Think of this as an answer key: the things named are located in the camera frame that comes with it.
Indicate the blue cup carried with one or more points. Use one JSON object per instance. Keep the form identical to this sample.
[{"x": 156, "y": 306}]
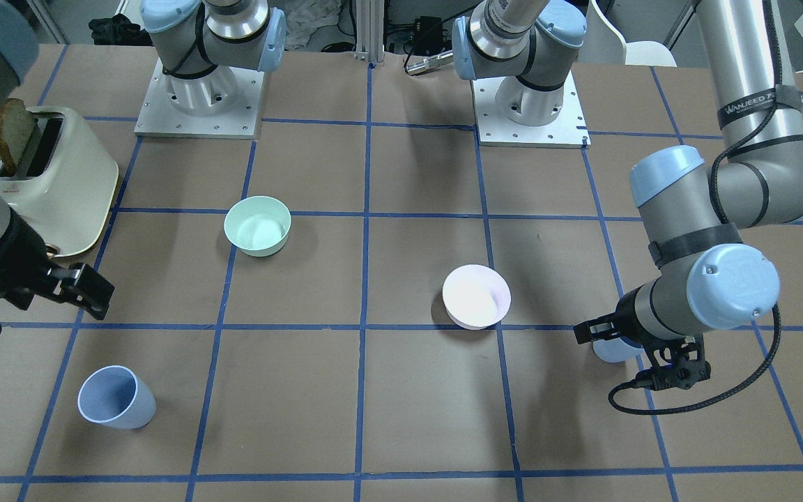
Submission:
[{"x": 616, "y": 351}]

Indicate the white toaster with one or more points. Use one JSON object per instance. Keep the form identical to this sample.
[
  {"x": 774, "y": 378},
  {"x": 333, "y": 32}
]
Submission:
[{"x": 66, "y": 190}]

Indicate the bread slice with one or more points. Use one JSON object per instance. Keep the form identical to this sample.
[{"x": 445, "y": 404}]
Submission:
[{"x": 17, "y": 124}]

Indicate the pink bowl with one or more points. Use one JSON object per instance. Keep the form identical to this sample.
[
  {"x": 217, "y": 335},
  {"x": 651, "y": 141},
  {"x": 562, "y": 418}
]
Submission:
[{"x": 476, "y": 297}]

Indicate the blue cup standing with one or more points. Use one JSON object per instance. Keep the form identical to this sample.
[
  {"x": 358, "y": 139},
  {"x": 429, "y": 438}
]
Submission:
[{"x": 115, "y": 397}]

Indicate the green bowl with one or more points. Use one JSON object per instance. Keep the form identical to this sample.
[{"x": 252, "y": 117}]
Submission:
[{"x": 258, "y": 225}]

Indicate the white chair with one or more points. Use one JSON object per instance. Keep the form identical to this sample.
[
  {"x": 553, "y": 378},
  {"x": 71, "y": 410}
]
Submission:
[{"x": 604, "y": 44}]

